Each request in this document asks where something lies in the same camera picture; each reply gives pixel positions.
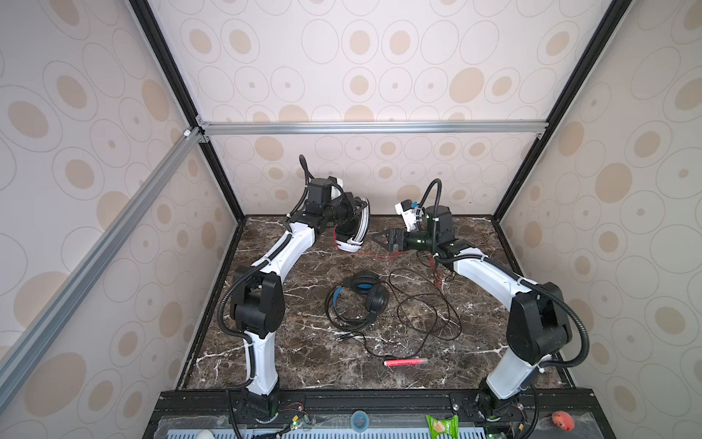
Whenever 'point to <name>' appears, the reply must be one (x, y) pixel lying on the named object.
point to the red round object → (563, 420)
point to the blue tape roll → (360, 421)
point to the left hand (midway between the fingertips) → (375, 197)
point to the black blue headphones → (360, 281)
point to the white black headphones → (350, 235)
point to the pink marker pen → (405, 362)
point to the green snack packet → (443, 429)
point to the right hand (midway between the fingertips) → (381, 236)
